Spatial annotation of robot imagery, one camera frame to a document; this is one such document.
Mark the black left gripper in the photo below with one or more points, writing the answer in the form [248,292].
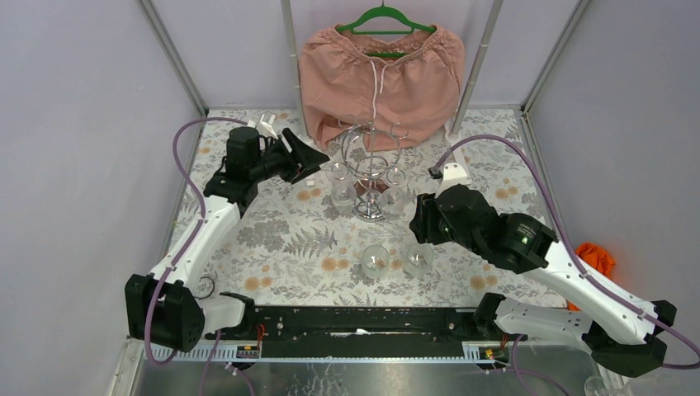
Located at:
[290,158]

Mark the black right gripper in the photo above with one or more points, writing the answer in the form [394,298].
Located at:
[423,223]

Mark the clear wine glass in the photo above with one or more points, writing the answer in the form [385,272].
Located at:
[375,261]
[393,199]
[343,194]
[419,259]

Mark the clear wine glass front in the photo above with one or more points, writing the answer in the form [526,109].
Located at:
[393,199]

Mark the chrome wine glass rack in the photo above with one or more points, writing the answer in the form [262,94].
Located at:
[369,153]

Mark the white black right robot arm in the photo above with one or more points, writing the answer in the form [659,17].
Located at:
[619,330]

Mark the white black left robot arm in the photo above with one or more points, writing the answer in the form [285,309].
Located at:
[160,306]

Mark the floral table mat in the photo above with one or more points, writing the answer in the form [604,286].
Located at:
[294,247]

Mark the pink shorts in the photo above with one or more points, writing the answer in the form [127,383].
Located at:
[414,81]

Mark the green clothes hanger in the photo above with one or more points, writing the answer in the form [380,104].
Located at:
[384,20]

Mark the orange cloth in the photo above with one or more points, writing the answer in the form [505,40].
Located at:
[597,257]

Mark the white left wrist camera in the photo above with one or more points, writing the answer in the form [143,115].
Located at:
[264,126]

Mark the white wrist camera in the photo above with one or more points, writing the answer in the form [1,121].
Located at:
[449,175]
[264,126]

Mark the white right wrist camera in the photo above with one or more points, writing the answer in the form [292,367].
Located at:
[449,175]

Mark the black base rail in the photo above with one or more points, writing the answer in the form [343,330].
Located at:
[356,332]

